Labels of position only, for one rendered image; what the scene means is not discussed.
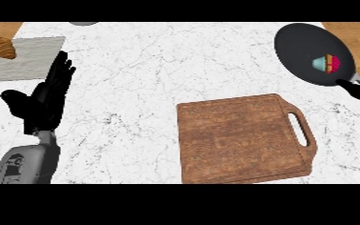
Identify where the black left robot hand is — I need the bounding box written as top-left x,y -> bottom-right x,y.
0,51 -> 77,135

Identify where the brown wooden cutting board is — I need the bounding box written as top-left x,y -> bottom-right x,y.
176,92 -> 319,185

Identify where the black frying pan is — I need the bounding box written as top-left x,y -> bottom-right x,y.
273,22 -> 360,101

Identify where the pink and teal cupcake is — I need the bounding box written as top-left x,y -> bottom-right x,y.
313,54 -> 342,74

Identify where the grey rectangular placemat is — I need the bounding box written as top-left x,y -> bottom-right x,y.
0,36 -> 68,81

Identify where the brown croissant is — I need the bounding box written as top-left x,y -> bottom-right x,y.
0,37 -> 18,60

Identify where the grey round object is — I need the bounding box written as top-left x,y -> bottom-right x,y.
68,22 -> 100,27

